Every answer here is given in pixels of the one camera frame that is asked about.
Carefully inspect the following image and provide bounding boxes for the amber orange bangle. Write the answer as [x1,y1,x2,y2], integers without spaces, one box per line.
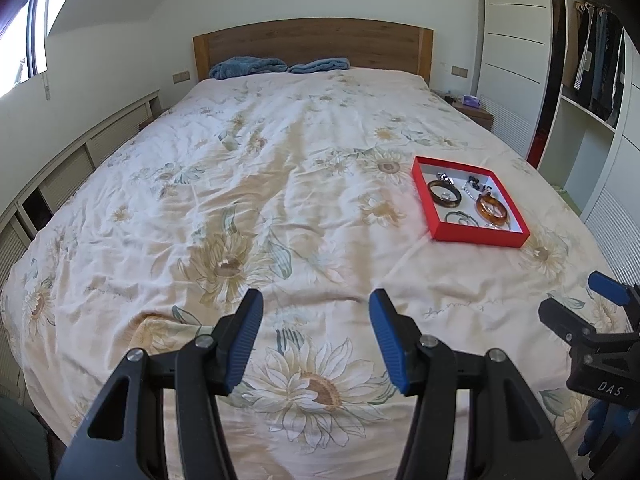
[475,194,509,226]

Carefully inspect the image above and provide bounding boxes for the silver metal bangle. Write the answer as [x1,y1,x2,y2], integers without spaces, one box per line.
[445,210,480,228]

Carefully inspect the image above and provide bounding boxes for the dark beaded bracelet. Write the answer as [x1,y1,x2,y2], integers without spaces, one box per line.
[464,173,494,196]

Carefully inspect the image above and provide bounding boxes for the dark tortoise bangle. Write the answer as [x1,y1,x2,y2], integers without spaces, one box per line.
[427,180,462,208]

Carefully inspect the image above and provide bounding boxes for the silver wristwatch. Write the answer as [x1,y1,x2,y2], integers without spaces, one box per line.
[436,172,454,185]

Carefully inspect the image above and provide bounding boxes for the red jewelry box tray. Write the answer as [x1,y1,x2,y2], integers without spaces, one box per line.
[411,156,530,248]

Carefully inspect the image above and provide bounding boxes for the blue gloved right hand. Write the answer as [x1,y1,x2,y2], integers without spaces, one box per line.
[578,400,639,457]

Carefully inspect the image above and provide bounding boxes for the wooden nightstand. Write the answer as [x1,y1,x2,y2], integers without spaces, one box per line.
[445,96,494,131]

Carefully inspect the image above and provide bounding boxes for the hanging clothes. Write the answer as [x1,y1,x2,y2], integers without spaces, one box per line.
[563,1,625,127]

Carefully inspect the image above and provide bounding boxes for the purple item on nightstand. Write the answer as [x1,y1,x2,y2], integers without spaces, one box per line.
[462,94,482,110]

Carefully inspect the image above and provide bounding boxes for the white wardrobe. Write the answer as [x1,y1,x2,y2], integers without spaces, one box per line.
[477,0,639,283]

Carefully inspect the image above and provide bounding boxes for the floral beige bed quilt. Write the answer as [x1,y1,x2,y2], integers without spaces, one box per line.
[2,68,628,479]

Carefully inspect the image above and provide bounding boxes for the wooden headboard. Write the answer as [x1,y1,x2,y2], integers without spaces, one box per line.
[192,18,435,82]

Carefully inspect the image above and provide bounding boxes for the blue pillow right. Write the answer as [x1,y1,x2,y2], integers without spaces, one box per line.
[288,58,350,75]

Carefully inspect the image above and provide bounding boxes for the blue pillow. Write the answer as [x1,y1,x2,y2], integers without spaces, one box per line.
[288,58,350,75]
[208,56,288,80]

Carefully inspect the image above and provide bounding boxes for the blue pillow left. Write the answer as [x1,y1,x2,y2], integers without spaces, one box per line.
[208,56,288,80]

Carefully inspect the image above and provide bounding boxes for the window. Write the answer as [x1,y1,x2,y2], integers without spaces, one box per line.
[1,0,66,96]

